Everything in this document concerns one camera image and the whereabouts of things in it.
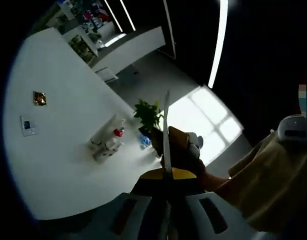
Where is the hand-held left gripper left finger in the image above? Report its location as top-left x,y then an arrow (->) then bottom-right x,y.
93,167 -> 170,240

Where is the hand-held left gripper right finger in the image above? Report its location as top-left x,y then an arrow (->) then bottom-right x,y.
170,167 -> 260,240

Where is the green black skincare sachet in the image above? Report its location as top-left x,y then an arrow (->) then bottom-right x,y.
162,89 -> 175,236

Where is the white skincare bottle red collar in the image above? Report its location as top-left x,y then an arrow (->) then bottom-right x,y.
103,119 -> 126,152

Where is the white skincare tube dark band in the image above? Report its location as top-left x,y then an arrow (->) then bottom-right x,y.
106,140 -> 125,158

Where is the tall white skincare bottle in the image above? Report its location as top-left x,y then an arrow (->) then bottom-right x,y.
89,113 -> 120,149

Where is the gold skincare sachet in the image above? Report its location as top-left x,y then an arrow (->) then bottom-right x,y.
32,90 -> 48,107

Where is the white skincare sachet dark print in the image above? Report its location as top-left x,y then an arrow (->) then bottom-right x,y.
19,113 -> 41,137

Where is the blue glove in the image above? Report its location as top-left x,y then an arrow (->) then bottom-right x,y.
138,133 -> 153,149

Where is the large bright window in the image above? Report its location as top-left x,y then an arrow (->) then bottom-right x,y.
167,84 -> 245,166

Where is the green potted plant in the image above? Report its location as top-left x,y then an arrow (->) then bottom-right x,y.
133,99 -> 165,137

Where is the white chest-worn device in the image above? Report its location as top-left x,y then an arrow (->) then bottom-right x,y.
277,114 -> 307,145

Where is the long curved ceiling light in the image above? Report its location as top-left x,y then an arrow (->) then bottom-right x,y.
207,0 -> 230,89

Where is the person's beige shirt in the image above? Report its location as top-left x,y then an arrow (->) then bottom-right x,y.
268,129 -> 307,233

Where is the low white display shelf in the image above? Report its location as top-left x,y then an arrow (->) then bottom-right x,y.
68,34 -> 98,64

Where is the straight ceiling strip light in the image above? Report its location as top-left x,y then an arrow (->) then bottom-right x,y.
118,0 -> 137,32
103,0 -> 124,33

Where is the cluttered white workbench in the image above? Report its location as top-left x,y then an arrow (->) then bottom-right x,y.
47,0 -> 117,34

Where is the white frame chair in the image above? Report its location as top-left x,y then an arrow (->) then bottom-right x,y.
94,66 -> 119,84

